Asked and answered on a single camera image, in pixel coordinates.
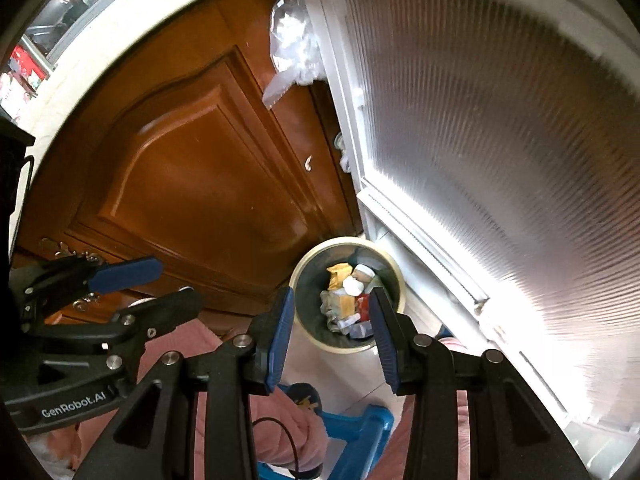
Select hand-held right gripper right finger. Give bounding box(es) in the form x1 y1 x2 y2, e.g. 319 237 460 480
369 287 586 480

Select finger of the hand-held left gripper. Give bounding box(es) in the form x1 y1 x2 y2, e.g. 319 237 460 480
107 287 203 356
22 256 163 311

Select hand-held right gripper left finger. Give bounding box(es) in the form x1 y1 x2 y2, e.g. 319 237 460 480
82 285 297 480

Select yellow toothpaste box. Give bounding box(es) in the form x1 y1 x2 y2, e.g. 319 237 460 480
327 287 361 318

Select dark trash bin cream rim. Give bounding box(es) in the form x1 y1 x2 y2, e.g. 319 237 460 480
289 236 407 356

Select blue plastic stool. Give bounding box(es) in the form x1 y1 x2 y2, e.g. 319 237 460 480
257 382 393 480

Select gold wrapper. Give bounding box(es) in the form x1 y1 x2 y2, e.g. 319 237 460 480
326 261 353 291

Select person's pink trousers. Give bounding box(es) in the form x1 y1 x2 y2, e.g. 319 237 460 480
50 300 481 480

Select wooden cabinet door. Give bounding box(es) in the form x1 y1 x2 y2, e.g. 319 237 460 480
15 0 366 331

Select frosted glass sliding door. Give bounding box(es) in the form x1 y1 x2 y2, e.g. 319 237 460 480
292 0 640 480

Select red label bottle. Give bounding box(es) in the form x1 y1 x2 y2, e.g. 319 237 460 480
0 45 51 121

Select window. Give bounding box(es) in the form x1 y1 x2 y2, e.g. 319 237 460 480
22 0 166 68

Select hanging clear plastic bag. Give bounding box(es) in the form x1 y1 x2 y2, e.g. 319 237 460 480
261 0 328 111

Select thin black cord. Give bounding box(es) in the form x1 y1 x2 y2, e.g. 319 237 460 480
250 417 313 480

